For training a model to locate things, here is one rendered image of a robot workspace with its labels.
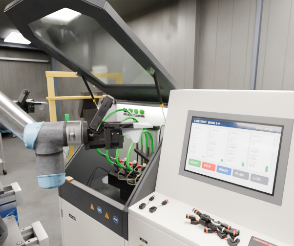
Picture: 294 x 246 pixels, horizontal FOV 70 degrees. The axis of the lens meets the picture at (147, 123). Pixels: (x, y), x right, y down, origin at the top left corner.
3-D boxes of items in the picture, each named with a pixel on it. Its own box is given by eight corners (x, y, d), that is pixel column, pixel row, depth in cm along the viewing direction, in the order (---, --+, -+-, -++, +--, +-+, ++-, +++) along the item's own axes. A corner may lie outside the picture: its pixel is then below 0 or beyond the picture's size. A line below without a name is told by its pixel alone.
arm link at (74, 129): (68, 120, 66) (65, 121, 58) (83, 120, 67) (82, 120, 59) (69, 144, 66) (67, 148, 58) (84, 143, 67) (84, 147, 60)
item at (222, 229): (181, 224, 92) (181, 213, 91) (193, 213, 100) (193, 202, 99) (236, 250, 77) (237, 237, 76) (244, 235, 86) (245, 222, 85)
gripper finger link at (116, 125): (137, 128, 63) (113, 128, 67) (137, 122, 63) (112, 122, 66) (131, 129, 59) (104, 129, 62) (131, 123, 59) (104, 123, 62)
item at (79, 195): (61, 197, 149) (59, 176, 146) (67, 195, 152) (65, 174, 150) (122, 237, 110) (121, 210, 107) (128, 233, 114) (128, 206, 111)
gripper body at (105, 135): (121, 144, 71) (84, 147, 67) (120, 119, 70) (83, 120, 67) (125, 148, 63) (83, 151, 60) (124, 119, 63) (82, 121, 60)
